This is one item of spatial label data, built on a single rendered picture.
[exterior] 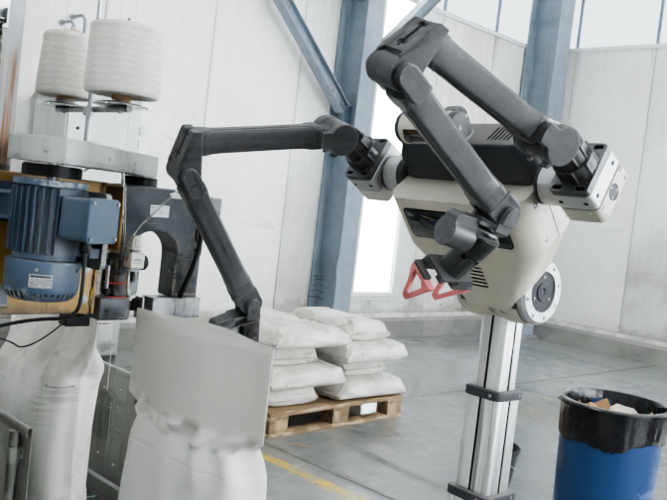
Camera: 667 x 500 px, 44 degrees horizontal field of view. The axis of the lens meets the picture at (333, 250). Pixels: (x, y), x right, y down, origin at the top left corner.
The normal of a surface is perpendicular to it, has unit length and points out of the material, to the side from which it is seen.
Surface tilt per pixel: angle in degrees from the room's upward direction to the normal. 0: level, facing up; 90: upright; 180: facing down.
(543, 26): 90
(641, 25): 90
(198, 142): 105
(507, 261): 130
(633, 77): 90
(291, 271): 90
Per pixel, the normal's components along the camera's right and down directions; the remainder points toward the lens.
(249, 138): 0.49, 0.32
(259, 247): 0.70, 0.11
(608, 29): -0.70, -0.04
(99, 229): 0.93, 0.13
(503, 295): -0.64, 0.60
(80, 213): -0.36, 0.01
